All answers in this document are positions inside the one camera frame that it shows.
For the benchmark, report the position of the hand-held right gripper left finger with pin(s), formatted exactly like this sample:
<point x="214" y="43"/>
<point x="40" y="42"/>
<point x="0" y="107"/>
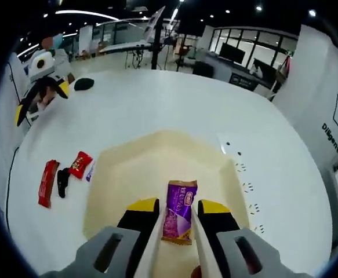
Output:
<point x="110" y="252"/>

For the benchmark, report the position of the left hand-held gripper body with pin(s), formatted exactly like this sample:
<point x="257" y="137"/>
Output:
<point x="42" y="71"/>

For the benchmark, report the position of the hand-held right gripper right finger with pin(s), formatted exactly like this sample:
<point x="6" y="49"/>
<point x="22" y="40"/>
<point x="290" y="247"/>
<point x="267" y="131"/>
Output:
<point x="238" y="252"/>

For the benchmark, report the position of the cream food tongs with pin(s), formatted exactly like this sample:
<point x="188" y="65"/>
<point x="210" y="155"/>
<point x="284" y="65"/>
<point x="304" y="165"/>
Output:
<point x="147" y="255"/>

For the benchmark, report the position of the large purple food packet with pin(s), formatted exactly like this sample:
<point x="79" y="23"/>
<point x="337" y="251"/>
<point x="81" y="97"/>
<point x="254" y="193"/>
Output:
<point x="177" y="208"/>

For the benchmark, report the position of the small red candy food packet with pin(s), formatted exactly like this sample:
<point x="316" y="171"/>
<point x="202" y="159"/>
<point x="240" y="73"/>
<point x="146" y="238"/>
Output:
<point x="80" y="165"/>

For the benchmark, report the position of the small purple candy food packet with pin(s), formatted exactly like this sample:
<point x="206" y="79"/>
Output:
<point x="90" y="173"/>

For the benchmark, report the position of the cream plastic container tray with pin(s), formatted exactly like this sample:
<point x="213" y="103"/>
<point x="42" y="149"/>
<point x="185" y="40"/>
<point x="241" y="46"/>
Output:
<point x="134" y="173"/>

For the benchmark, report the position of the long red food packet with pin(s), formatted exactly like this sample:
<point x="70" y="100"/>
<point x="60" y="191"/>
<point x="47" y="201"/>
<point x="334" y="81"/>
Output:
<point x="47" y="185"/>

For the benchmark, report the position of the black food packet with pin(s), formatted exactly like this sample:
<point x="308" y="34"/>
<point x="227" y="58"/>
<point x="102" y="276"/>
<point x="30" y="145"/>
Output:
<point x="62" y="182"/>

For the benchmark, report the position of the person's left hand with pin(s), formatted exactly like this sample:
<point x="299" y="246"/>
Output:
<point x="45" y="98"/>

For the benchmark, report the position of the person's right hand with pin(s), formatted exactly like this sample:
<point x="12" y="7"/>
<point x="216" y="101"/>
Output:
<point x="196" y="272"/>

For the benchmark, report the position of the black oval object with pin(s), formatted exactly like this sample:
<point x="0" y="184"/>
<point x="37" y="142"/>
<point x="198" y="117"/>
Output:
<point x="84" y="84"/>

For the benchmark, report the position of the long ceiling light strip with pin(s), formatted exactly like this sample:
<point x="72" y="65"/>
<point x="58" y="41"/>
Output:
<point x="84" y="13"/>

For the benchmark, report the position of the black stand pole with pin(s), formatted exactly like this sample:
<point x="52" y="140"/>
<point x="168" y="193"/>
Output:
<point x="156" y="55"/>

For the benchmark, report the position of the pink screen laptop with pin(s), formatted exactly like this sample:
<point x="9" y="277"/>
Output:
<point x="154" y="26"/>

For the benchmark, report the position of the black box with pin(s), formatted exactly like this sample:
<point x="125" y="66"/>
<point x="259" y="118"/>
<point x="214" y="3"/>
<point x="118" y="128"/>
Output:
<point x="203" y="69"/>

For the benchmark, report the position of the dark counter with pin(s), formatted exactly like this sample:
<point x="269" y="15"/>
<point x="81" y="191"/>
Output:
<point x="244" y="81"/>

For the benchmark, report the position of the black monitor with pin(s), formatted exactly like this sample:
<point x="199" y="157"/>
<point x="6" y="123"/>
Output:
<point x="268" y="68"/>
<point x="232" y="53"/>

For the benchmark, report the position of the white bag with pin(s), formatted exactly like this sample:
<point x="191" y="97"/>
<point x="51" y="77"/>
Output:
<point x="257" y="71"/>

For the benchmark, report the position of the coat stand with bags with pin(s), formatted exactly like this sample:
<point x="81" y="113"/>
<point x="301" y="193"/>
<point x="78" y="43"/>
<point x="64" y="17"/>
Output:
<point x="283" y="75"/>

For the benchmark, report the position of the group of ceiling spotlights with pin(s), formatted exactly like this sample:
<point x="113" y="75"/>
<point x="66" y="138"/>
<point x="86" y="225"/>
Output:
<point x="312" y="12"/>

